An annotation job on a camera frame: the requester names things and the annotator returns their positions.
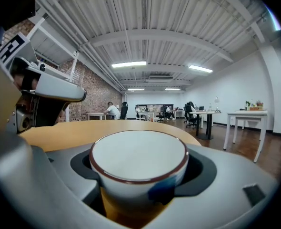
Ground white rectangular table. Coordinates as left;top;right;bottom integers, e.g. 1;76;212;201
223;110;269;163

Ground ceiling air conditioner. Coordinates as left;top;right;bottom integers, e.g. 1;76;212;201
148;75;174;81

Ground white metal shelf rack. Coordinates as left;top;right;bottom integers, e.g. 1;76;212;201
26;17;80;83

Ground flower arrangement in box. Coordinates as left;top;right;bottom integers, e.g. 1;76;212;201
244;100;265;111

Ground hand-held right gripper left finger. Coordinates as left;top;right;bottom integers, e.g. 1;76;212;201
0;127;134;229

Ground round wooden table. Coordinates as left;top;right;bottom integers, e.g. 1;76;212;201
19;119;202;227

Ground white desk lamp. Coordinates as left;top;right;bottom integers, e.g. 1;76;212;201
213;96;221;113

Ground white brown-rimmed bowl item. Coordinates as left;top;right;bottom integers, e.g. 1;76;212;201
89;129;190;204

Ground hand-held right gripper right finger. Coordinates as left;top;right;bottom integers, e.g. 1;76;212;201
142;144;280;229

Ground black office chair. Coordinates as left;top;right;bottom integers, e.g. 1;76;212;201
183;103;198;130
155;105;168;123
120;101;129;120

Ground white table black legs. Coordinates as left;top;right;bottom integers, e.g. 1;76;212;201
189;111;222;141

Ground small white desk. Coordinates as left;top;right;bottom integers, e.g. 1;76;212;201
87;112;108;121

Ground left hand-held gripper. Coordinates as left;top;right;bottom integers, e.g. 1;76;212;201
0;33;87;135

